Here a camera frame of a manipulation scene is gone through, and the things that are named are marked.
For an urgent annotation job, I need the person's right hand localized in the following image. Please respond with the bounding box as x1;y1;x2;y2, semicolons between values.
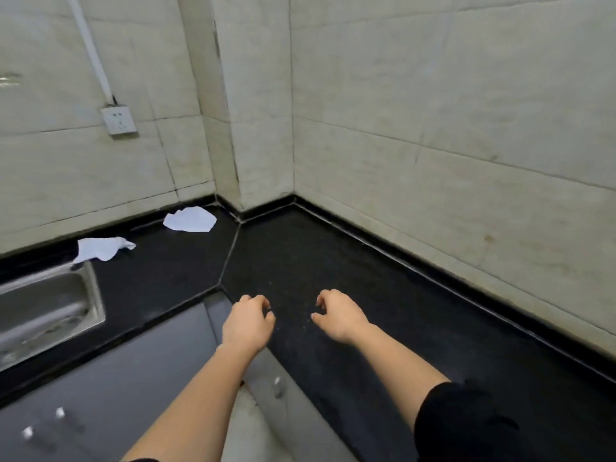
310;289;372;346

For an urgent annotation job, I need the person's left hand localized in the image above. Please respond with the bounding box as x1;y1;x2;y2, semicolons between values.
221;295;277;354

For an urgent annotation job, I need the group of white cloths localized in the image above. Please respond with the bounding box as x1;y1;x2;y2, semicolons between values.
72;206;218;264

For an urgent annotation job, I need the person's right forearm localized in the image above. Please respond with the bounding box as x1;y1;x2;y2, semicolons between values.
354;324;451;431

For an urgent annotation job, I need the person's left forearm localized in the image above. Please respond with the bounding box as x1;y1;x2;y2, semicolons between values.
120;343;261;462

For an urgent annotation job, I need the grey cupboard door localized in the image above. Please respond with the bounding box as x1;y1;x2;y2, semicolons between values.
240;348;359;462

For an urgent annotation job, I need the grey cabinet door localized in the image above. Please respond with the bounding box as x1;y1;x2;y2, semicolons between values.
0;293;232;462

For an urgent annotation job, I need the steel sink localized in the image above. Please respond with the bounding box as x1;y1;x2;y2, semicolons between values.
0;261;107;373

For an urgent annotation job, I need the white wall socket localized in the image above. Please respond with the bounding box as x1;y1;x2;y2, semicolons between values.
99;105;139;137

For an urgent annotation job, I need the white cable conduit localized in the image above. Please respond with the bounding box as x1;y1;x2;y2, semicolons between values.
65;0;116;107

